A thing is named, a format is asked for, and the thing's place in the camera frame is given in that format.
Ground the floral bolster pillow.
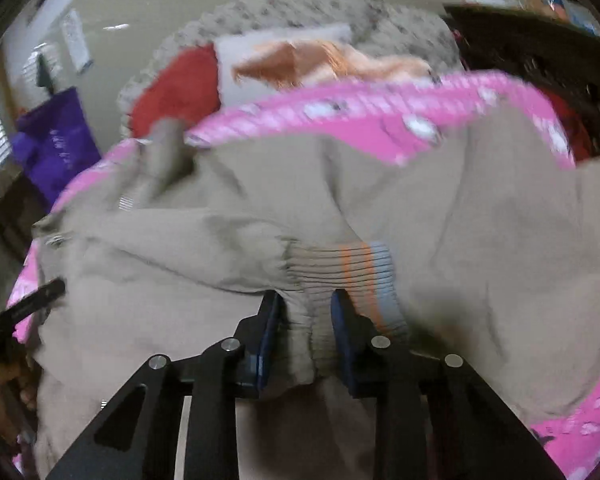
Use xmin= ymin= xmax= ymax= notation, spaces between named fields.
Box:
xmin=117 ymin=0 xmax=463 ymax=136

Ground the pink penguin print blanket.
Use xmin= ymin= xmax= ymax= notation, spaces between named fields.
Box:
xmin=5 ymin=71 xmax=600 ymax=480

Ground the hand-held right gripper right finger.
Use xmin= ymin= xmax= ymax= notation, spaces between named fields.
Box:
xmin=330 ymin=287 xmax=566 ymax=480

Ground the red heart cushion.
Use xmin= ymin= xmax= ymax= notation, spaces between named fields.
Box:
xmin=130 ymin=45 xmax=223 ymax=138

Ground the person's left hand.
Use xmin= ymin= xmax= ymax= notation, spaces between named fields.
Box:
xmin=0 ymin=355 xmax=38 ymax=448

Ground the orange fringed scarf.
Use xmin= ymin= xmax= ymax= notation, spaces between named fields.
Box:
xmin=230 ymin=40 xmax=433 ymax=93

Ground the wall calendar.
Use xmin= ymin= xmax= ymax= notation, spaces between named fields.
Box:
xmin=60 ymin=9 xmax=93 ymax=73

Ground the purple tote bag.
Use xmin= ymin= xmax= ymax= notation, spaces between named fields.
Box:
xmin=12 ymin=86 xmax=103 ymax=206

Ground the white pillow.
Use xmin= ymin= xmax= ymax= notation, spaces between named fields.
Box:
xmin=212 ymin=22 xmax=353 ymax=108

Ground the red cloth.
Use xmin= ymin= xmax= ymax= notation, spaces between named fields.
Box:
xmin=550 ymin=92 xmax=593 ymax=161

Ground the dark wooden cabinet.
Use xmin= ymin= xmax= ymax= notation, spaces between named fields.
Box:
xmin=0 ymin=170 xmax=56 ymax=266

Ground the black cloth on wall hook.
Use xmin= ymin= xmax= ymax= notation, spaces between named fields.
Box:
xmin=35 ymin=54 xmax=56 ymax=92

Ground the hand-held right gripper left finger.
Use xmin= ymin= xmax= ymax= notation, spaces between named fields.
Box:
xmin=45 ymin=290 xmax=286 ymax=480

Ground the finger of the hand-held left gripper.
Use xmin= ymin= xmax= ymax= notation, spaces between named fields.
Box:
xmin=0 ymin=279 xmax=67 ymax=327

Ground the dark carved wooden headboard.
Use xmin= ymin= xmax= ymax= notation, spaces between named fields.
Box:
xmin=442 ymin=4 xmax=600 ymax=161

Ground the khaki jacket with striped hem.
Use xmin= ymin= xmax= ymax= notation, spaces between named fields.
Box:
xmin=30 ymin=105 xmax=600 ymax=480

